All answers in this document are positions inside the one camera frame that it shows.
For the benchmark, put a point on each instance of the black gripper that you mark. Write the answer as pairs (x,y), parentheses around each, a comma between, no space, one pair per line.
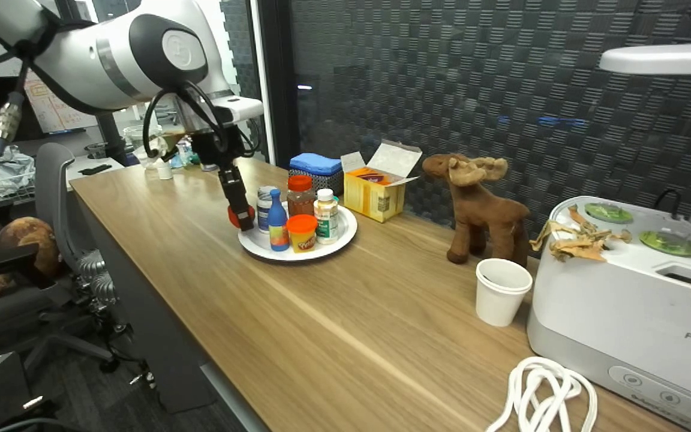
(216,146)

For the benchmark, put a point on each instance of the white bottle blue label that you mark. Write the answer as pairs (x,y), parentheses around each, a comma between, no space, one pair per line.
(266,204)

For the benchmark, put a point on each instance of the blue bottle colourful label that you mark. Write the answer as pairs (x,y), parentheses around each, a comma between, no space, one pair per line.
(280,228)

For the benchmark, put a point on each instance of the orange lid yellow tub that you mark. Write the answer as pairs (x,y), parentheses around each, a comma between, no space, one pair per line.
(303,232)

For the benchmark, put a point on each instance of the white bottle green label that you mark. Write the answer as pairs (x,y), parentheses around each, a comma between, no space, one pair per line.
(327,216)

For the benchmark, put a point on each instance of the small white cup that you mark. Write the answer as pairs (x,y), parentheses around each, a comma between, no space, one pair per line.
(162,168)

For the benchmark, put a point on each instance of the blue sponge cloth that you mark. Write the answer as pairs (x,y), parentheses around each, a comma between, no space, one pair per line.
(318,161)

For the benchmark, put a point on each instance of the white paper plate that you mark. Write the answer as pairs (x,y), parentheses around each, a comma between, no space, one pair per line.
(338,240)

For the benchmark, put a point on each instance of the open yellow cardboard box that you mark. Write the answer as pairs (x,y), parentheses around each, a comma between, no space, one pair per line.
(374,196)

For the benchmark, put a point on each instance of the grey office chair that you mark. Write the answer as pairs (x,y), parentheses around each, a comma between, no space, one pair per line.
(59,200)

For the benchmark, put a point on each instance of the brown plush toy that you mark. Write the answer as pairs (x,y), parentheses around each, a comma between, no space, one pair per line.
(29,237)

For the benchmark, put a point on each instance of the grey crumpled cloth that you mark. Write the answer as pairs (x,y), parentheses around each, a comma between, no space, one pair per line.
(2,182)

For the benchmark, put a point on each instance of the brown plush moose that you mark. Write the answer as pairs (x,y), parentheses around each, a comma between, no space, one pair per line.
(482,216)

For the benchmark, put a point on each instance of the white paper cup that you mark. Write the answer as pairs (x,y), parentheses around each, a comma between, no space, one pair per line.
(502,297)

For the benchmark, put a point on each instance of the dried brown leaves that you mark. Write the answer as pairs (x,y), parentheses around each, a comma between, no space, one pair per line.
(576,240)

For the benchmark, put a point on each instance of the white desk lamp head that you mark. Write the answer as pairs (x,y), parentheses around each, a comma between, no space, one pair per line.
(666,59)

